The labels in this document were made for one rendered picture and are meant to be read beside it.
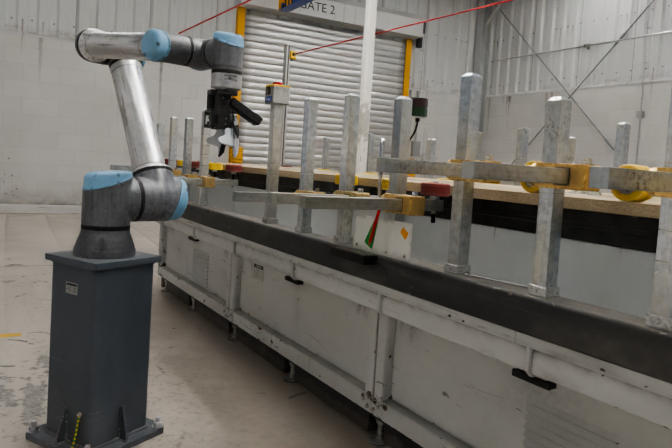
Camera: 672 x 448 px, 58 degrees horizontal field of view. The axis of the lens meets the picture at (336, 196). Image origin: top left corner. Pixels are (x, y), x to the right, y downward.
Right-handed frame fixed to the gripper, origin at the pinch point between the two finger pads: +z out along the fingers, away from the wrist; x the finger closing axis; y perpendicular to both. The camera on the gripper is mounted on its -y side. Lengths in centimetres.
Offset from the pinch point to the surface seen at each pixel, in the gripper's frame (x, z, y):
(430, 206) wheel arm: 44, 9, -43
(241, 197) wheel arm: -3.5, 12.0, -5.9
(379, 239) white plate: 36, 20, -33
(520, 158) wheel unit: -20, -8, -138
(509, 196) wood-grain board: 61, 5, -55
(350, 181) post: 15.7, 4.7, -33.6
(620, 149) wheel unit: 26, -13, -142
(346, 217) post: 15.7, 15.7, -33.0
